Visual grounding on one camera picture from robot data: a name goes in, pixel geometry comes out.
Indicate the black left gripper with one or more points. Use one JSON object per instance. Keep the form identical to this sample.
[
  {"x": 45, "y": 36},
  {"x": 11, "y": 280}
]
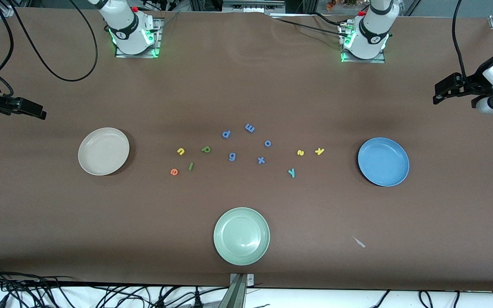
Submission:
[{"x": 476, "y": 85}]

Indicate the yellow foam letter k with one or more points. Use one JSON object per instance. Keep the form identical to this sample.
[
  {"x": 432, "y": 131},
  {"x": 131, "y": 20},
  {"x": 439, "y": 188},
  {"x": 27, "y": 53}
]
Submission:
[{"x": 319, "y": 151}]

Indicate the yellow foam letter n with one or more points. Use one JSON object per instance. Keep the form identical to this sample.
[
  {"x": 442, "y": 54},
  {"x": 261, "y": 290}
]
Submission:
[{"x": 181, "y": 151}]

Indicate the teal foam letter y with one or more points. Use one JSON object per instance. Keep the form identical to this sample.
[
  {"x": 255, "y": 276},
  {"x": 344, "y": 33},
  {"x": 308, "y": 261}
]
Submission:
[{"x": 291, "y": 172}]

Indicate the green foam letter p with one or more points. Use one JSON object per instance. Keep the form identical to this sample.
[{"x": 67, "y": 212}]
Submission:
[{"x": 206, "y": 149}]

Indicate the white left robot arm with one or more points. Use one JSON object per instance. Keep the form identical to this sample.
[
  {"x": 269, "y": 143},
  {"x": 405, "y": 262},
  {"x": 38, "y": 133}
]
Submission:
[{"x": 372, "y": 30}]

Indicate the beige round plate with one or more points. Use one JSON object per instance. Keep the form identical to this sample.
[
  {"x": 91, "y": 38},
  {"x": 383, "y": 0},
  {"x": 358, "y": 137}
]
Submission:
[{"x": 101, "y": 152}]

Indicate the blue round plate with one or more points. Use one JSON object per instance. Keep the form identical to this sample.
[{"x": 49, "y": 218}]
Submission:
[{"x": 383, "y": 162}]

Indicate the small orange object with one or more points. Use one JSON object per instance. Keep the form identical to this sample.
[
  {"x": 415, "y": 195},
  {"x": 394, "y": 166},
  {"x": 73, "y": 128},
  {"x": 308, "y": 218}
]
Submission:
[{"x": 331, "y": 4}]

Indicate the small grey tape scrap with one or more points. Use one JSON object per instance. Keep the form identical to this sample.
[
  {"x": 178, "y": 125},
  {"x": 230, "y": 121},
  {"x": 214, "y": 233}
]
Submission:
[{"x": 359, "y": 242}]

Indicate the brown table mat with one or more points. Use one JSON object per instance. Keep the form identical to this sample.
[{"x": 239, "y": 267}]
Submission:
[{"x": 315, "y": 214}]

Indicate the blue foam letter d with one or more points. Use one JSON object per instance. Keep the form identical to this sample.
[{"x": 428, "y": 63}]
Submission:
[{"x": 226, "y": 134}]

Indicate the blue foam letter m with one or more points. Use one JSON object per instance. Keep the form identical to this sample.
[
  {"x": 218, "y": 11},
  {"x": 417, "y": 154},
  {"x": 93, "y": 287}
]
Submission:
[{"x": 250, "y": 128}]

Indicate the blue foam letter g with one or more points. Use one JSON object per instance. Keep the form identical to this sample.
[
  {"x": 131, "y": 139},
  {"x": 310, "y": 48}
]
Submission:
[{"x": 232, "y": 156}]

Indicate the green round plate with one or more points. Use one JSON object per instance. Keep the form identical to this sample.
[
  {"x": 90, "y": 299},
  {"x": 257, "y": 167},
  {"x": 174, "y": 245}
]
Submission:
[{"x": 241, "y": 236}]

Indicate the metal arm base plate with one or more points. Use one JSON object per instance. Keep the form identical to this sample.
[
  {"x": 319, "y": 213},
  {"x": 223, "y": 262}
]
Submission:
[
  {"x": 362, "y": 61},
  {"x": 158, "y": 38}
]

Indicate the aluminium frame bar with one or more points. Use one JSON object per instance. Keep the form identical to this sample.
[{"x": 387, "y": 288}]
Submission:
[{"x": 253, "y": 6}]

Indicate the aluminium profile post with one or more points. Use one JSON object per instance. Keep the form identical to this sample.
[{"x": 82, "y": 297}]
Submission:
[{"x": 238, "y": 293}]

